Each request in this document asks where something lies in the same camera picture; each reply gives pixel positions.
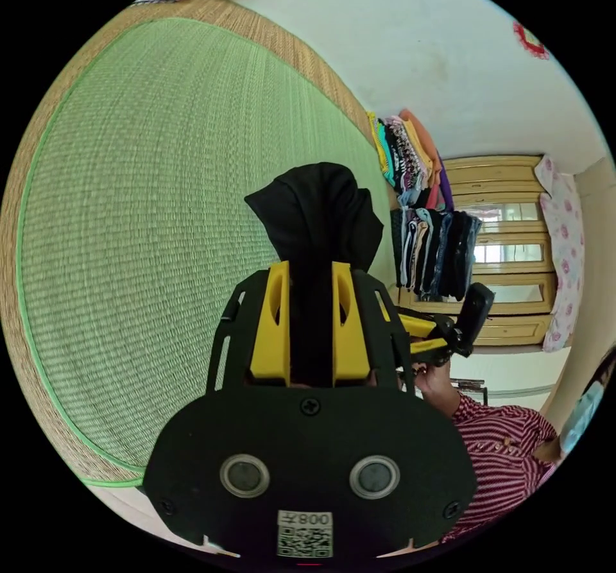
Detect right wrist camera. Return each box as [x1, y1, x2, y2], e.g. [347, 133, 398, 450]
[454, 282, 496, 344]

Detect black pants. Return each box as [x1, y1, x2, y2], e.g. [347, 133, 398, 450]
[244, 162, 385, 387]

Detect bed with green woven mat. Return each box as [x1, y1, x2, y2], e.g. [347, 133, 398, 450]
[0, 0, 401, 489]

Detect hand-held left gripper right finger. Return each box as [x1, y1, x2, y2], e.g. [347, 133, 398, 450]
[331, 262, 372, 388]

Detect person's right hand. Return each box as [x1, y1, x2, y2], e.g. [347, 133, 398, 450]
[413, 363, 459, 421]

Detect person's body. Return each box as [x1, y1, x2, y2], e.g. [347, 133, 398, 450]
[439, 345, 616, 546]

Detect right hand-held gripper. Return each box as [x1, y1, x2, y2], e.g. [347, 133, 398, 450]
[396, 312, 477, 368]

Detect yellow wooden window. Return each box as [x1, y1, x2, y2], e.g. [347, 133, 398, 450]
[398, 153, 560, 348]

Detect pile of clothes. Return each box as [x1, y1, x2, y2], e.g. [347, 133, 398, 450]
[366, 108, 484, 303]

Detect red frilled wall ornament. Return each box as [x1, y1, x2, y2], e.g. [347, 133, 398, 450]
[511, 21, 551, 61]

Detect pink floral curtain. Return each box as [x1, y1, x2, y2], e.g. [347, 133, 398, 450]
[533, 153, 586, 354]

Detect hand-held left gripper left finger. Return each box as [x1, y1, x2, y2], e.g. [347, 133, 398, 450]
[250, 261, 293, 387]

